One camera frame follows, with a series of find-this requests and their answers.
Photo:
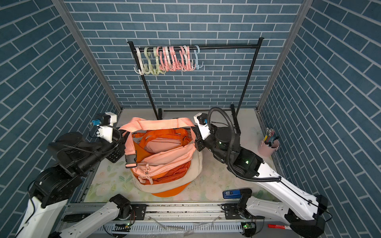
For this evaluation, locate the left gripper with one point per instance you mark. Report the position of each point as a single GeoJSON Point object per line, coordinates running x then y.
{"type": "Point", "coordinates": [117, 137]}

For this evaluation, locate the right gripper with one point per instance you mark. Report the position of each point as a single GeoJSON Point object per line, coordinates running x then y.
{"type": "Point", "coordinates": [201, 145]}

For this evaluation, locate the pink sling bag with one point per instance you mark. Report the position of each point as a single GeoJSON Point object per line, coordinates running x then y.
{"type": "Point", "coordinates": [138, 125]}
{"type": "Point", "coordinates": [161, 144]}

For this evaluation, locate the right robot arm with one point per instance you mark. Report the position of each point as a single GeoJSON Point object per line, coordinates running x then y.
{"type": "Point", "coordinates": [301, 211]}

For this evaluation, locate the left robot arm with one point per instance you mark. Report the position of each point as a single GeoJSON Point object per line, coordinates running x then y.
{"type": "Point", "coordinates": [53, 187]}

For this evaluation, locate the light blue plastic hook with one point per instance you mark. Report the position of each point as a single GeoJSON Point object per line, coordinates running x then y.
{"type": "Point", "coordinates": [196, 53]}

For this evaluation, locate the white plastic hook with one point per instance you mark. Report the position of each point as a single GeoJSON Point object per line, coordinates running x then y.
{"type": "Point", "coordinates": [140, 62]}

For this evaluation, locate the green plastic hook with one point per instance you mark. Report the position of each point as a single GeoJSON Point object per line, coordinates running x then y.
{"type": "Point", "coordinates": [148, 67]}
{"type": "Point", "coordinates": [158, 69]}

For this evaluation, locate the black calculator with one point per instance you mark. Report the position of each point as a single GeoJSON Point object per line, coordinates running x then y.
{"type": "Point", "coordinates": [115, 155]}

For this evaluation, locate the black clothes rack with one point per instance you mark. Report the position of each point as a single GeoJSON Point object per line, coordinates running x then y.
{"type": "Point", "coordinates": [160, 60]}

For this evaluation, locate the pink pen cup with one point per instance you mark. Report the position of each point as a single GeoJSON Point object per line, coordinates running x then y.
{"type": "Point", "coordinates": [269, 144]}

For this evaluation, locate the blue black stapler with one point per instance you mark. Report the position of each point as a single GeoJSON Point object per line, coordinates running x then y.
{"type": "Point", "coordinates": [237, 193]}

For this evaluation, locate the black remote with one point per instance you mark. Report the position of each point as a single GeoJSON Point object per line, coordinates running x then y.
{"type": "Point", "coordinates": [75, 217]}

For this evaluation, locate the red white marker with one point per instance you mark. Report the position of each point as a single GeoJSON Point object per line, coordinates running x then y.
{"type": "Point", "coordinates": [276, 226]}

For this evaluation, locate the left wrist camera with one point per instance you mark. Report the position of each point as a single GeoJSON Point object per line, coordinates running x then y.
{"type": "Point", "coordinates": [104, 123]}

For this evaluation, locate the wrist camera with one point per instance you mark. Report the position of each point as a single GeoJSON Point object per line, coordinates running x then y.
{"type": "Point", "coordinates": [201, 121]}
{"type": "Point", "coordinates": [104, 123]}

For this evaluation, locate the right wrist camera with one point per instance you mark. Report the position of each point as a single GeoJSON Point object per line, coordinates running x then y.
{"type": "Point", "coordinates": [201, 121]}

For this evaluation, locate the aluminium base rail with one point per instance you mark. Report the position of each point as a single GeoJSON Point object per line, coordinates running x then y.
{"type": "Point", "coordinates": [199, 217]}

